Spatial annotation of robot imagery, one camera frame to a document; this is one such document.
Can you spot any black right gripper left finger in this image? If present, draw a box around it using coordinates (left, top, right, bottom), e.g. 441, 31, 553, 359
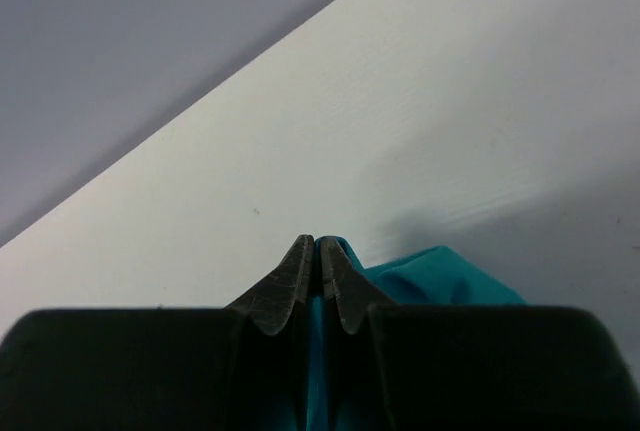
226, 235, 314, 336

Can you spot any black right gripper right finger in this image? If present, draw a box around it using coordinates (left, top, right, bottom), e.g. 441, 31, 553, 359
319, 237, 396, 335

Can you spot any teal t shirt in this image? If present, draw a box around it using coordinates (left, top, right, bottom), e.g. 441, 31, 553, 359
306, 237, 526, 430

